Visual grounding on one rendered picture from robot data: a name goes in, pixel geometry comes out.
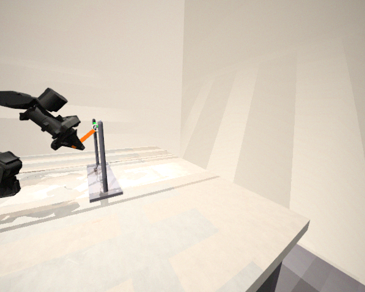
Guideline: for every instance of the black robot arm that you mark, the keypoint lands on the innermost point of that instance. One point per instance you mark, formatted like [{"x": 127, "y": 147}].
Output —
[{"x": 37, "y": 111}]

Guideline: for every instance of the orange handle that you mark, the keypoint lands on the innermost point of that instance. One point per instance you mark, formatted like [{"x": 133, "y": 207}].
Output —
[{"x": 87, "y": 135}]

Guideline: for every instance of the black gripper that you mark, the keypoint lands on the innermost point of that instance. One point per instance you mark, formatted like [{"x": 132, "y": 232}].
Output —
[{"x": 63, "y": 131}]

